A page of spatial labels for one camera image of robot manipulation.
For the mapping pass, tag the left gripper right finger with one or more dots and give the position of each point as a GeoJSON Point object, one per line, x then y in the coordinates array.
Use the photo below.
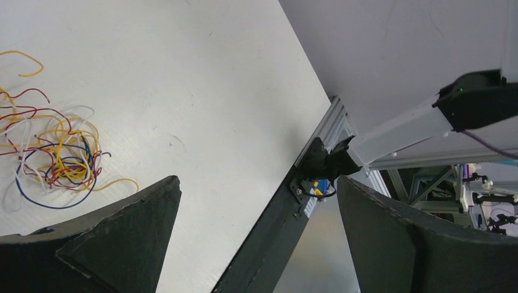
{"type": "Point", "coordinates": [397, 248]}

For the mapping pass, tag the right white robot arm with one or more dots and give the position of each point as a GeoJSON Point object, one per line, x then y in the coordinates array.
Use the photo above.
{"type": "Point", "coordinates": [473, 101]}

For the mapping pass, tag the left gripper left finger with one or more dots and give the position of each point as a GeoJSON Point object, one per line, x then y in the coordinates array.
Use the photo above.
{"type": "Point", "coordinates": [117, 248]}

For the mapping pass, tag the aluminium frame rail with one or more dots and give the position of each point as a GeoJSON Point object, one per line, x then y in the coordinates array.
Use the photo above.
{"type": "Point", "coordinates": [336, 127]}

